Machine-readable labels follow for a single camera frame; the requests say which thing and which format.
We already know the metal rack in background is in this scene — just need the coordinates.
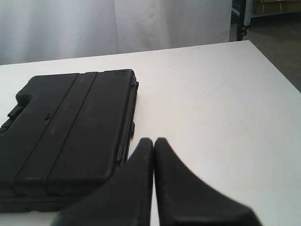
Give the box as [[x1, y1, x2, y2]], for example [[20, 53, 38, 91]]
[[231, 0, 301, 41]]

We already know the white backdrop curtain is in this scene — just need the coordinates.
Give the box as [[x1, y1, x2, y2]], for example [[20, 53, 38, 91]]
[[0, 0, 232, 65]]

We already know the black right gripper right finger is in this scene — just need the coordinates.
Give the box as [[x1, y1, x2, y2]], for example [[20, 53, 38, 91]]
[[154, 137, 261, 226]]

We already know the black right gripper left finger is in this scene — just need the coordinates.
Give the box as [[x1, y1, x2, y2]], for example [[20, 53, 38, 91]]
[[52, 138, 153, 226]]

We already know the black plastic tool case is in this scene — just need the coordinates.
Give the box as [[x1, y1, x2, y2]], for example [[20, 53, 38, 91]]
[[0, 69, 139, 213]]

